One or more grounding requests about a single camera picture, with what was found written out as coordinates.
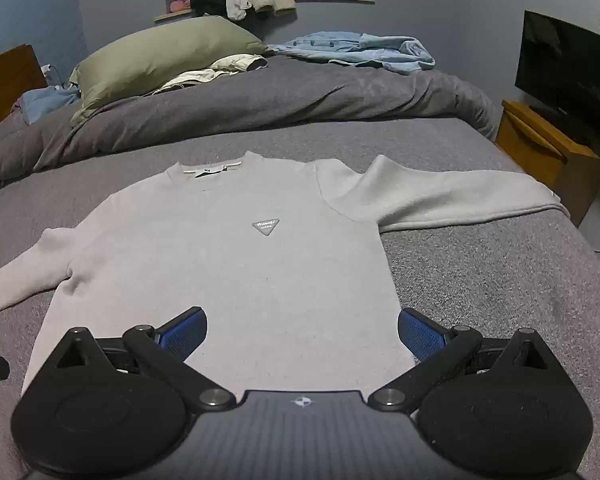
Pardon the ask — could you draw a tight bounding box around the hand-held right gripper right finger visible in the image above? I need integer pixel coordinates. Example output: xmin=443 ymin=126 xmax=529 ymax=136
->
xmin=367 ymin=307 xmax=557 ymax=413

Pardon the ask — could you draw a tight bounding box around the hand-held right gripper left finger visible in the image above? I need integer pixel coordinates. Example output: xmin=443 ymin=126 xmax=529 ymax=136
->
xmin=45 ymin=306 xmax=237 ymax=413

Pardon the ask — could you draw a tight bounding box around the white towel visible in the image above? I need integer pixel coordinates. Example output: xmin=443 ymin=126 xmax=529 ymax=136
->
xmin=0 ymin=150 xmax=572 ymax=401

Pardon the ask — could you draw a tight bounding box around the bed with grey sheet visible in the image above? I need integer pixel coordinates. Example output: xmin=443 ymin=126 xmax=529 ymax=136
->
xmin=0 ymin=117 xmax=600 ymax=480

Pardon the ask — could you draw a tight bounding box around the wooden television stand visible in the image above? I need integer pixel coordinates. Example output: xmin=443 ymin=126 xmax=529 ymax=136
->
xmin=494 ymin=99 xmax=600 ymax=227

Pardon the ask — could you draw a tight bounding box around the grey duvet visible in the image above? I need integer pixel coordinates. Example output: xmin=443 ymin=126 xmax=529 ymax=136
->
xmin=0 ymin=54 xmax=502 ymax=189

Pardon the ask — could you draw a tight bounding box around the blue cloth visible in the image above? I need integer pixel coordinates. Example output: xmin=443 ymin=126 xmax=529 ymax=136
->
xmin=12 ymin=84 xmax=82 ymax=125

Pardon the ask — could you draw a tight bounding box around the cream garment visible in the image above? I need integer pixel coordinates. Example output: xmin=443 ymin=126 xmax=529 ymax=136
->
xmin=152 ymin=53 xmax=269 ymax=96

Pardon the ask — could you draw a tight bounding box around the green pillow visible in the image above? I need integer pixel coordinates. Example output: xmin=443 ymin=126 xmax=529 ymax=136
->
xmin=70 ymin=15 xmax=269 ymax=126

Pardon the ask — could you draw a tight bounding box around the light blue shirt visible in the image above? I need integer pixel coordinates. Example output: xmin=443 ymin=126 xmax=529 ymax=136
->
xmin=267 ymin=31 xmax=437 ymax=76

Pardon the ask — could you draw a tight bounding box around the wooden headboard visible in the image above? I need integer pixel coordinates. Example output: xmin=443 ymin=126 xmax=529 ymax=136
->
xmin=0 ymin=44 xmax=49 ymax=147

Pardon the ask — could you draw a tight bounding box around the black television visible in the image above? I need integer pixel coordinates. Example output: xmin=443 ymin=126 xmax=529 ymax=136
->
xmin=514 ymin=9 xmax=600 ymax=147

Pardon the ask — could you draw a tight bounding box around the wooden window shelf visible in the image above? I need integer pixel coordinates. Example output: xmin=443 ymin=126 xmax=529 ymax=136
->
xmin=154 ymin=0 xmax=376 ymax=25

